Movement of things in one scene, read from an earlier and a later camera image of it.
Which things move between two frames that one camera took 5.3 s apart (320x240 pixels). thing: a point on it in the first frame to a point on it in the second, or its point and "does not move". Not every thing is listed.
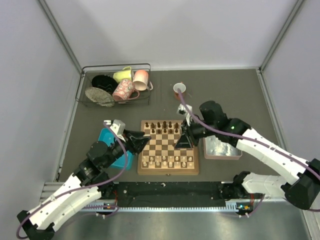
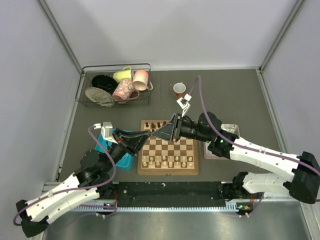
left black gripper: [135, 141] does not move
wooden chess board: [160, 156] does not move
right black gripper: [183, 142] to [173, 129]
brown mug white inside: [182, 87] does not move
